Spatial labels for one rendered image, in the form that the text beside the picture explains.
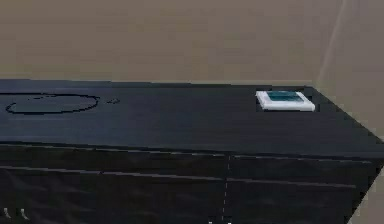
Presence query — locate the black chest of drawers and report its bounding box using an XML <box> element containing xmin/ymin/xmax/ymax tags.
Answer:
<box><xmin>0</xmin><ymin>78</ymin><xmax>384</xmax><ymax>224</ymax></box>

